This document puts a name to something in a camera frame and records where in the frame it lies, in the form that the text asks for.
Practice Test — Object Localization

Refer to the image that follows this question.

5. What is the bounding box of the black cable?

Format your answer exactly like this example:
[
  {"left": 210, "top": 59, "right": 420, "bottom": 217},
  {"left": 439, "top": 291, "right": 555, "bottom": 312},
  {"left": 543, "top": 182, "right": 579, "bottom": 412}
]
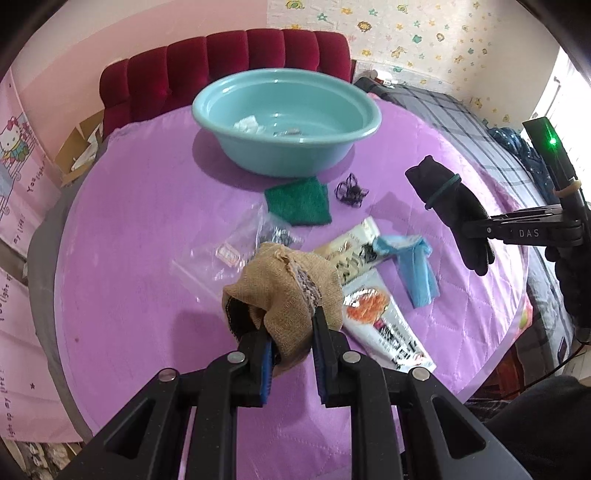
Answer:
[{"left": 508, "top": 339, "right": 591, "bottom": 398}]

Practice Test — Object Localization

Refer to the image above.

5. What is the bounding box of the cardboard box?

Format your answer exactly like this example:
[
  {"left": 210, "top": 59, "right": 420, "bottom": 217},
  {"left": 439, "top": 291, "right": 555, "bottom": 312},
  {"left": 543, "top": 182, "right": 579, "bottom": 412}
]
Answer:
[{"left": 54, "top": 110, "right": 105, "bottom": 185}]

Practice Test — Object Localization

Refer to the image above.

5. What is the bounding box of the beige snack packet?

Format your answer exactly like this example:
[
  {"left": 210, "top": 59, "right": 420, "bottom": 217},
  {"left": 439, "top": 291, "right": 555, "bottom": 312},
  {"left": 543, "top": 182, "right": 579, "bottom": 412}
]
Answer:
[{"left": 314, "top": 217, "right": 384, "bottom": 287}]

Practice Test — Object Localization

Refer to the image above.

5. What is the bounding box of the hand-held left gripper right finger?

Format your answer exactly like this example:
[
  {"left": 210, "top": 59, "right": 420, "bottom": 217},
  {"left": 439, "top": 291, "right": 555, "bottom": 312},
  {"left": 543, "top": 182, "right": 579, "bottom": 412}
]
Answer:
[{"left": 311, "top": 305, "right": 522, "bottom": 480}]

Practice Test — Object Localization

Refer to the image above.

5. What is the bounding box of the teal plastic basin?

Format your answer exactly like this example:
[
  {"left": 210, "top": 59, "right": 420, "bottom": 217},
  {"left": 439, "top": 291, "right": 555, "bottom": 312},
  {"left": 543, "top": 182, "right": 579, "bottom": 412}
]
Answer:
[{"left": 191, "top": 68, "right": 382, "bottom": 178}]

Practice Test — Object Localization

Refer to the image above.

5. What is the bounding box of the clear plastic zip bag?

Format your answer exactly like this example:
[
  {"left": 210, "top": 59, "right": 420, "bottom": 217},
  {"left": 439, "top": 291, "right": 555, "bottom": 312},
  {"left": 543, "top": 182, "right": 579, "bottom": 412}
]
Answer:
[{"left": 172, "top": 203, "right": 305, "bottom": 282}]

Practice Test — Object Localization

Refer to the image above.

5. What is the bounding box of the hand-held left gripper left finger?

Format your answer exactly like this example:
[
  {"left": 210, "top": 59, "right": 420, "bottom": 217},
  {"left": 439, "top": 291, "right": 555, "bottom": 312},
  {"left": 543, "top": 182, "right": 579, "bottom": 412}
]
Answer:
[{"left": 58, "top": 322, "right": 278, "bottom": 480}]

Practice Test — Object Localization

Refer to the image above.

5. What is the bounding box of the red tufted headboard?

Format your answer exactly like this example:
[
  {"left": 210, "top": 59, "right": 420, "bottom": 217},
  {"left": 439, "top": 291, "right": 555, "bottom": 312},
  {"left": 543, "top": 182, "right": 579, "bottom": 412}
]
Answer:
[{"left": 99, "top": 28, "right": 356, "bottom": 139}]

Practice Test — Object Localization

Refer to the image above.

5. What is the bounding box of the white crumpled tissue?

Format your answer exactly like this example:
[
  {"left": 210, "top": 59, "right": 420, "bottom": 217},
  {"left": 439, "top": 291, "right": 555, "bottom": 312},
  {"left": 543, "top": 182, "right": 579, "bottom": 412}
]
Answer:
[{"left": 233, "top": 116, "right": 264, "bottom": 136}]

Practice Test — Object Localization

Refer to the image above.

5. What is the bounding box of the black hair tie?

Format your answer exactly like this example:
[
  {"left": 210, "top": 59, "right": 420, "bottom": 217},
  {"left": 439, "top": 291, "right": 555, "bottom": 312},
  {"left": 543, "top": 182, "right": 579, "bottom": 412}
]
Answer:
[{"left": 335, "top": 173, "right": 370, "bottom": 208}]

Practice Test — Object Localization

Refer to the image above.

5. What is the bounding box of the person's dark clothing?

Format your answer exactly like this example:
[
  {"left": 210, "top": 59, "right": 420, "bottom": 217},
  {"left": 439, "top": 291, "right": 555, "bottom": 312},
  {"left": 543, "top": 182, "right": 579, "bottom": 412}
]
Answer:
[{"left": 466, "top": 376, "right": 591, "bottom": 480}]

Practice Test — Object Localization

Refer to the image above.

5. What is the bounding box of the person's right hand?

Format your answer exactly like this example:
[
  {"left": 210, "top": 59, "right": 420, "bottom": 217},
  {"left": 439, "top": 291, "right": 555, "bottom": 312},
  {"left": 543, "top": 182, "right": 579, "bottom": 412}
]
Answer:
[{"left": 544, "top": 244, "right": 591, "bottom": 329}]

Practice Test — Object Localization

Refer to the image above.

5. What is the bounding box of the purple quilted blanket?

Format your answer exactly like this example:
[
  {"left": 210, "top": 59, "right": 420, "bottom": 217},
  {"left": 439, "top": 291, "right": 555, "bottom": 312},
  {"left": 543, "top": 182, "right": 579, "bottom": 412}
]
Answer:
[{"left": 53, "top": 104, "right": 529, "bottom": 480}]

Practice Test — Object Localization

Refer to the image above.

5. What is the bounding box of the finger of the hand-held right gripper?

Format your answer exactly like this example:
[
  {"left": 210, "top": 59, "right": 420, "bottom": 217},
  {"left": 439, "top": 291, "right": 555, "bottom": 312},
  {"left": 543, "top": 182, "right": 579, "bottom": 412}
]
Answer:
[
  {"left": 462, "top": 216, "right": 585, "bottom": 247},
  {"left": 485, "top": 206, "right": 563, "bottom": 220}
]

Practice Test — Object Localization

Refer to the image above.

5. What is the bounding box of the green scouring cloth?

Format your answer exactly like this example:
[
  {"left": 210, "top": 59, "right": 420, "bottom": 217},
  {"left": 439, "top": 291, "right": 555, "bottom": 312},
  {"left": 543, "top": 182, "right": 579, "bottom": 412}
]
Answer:
[{"left": 264, "top": 176, "right": 332, "bottom": 227}]

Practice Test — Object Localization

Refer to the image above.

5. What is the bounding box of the white snack packet orange picture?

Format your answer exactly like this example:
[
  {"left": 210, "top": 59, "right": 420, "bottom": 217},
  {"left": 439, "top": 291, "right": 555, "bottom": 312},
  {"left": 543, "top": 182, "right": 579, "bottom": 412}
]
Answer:
[{"left": 342, "top": 268, "right": 437, "bottom": 374}]

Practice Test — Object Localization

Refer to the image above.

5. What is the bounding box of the grey plaid bedding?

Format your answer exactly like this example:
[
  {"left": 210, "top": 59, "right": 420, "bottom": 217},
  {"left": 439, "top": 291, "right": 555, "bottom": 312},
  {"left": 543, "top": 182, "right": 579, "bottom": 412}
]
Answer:
[{"left": 355, "top": 76, "right": 555, "bottom": 217}]

